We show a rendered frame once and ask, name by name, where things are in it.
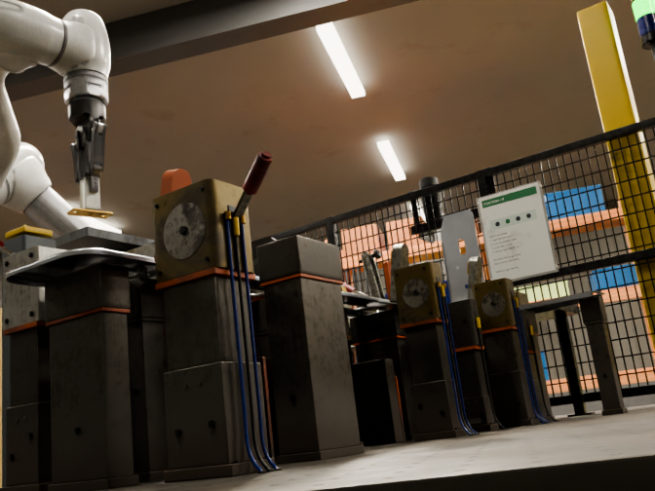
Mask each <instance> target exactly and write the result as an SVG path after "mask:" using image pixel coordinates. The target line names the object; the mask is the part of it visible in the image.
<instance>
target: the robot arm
mask: <svg viewBox="0 0 655 491"><path fill-rule="evenodd" d="M37 64H41V65H44V66H47V67H49V68H51V69H53V70H54V71H55V72H57V73H58V74H59V75H61V76H63V85H64V102H65V104H66V105H67V106H68V120H69V122H70V123H71V124H72V125H73V126H75V127H76V132H75V139H76V142H75V144H74V143H71V144H70V149H71V152H72V160H73V168H74V177H75V182H77V183H80V208H85V209H92V210H100V193H99V177H100V172H101V171H104V149H105V134H106V128H107V126H106V125H105V124H104V123H105V121H106V113H105V107H106V106H107V105H108V102H109V101H108V74H109V71H110V46H109V40H108V35H107V31H106V28H105V25H104V23H103V21H102V19H101V17H100V16H98V15H97V14H96V13H94V12H92V11H89V10H84V9H77V10H73V11H70V12H69V13H68V14H67V15H66V16H65V17H64V18H63V19H58V18H56V17H54V16H52V15H50V14H49V13H47V12H45V11H43V10H41V9H39V8H36V7H34V6H31V5H28V4H26V3H23V2H20V1H18V0H0V206H2V207H5V208H9V209H11V210H13V211H15V212H18V213H24V214H25V215H26V216H27V217H29V218H30V219H31V220H32V221H33V222H34V223H35V224H36V225H38V226H39V227H40V228H41V229H47V230H52V231H53V236H52V237H51V238H52V239H55V238H58V237H61V236H63V235H66V234H68V233H71V232H74V231H76V230H79V229H81V228H84V227H87V226H88V227H93V228H95V227H94V226H93V225H92V224H91V223H89V222H88V221H87V220H86V219H85V218H84V217H83V216H76V215H68V214H67V213H68V212H69V211H70V210H72V209H73V207H72V206H71V205H70V204H69V203H67V202H66V201H65V200H64V199H63V198H62V197H61V196H60V195H59V194H58V193H56V192H55V191H54V190H53V189H52V188H51V186H52V183H51V180H50V178H49V177H48V176H47V174H46V172H45V165H44V160H43V157H42V155H41V153H40V152H39V151H38V150H37V149H36V148H35V147H34V146H32V145H30V144H28V143H25V142H20V132H19V126H18V123H17V120H16V117H15V114H14V111H13V108H12V105H11V102H10V100H9V97H8V94H7V91H6V88H5V78H6V76H7V75H8V74H9V73H21V72H23V71H24V70H26V69H28V68H30V67H35V66H36V65H37Z"/></svg>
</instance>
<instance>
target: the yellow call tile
mask: <svg viewBox="0 0 655 491"><path fill-rule="evenodd" d="M21 235H29V236H35V237H40V238H46V239H47V238H50V237H52V236H53V231H52V230H47V229H41V228H36V227H31V226H26V225H23V226H21V227H19V228H17V229H15V230H12V231H10V232H7V233H6V234H5V238H6V239H8V240H11V239H13V238H16V237H18V236H21Z"/></svg>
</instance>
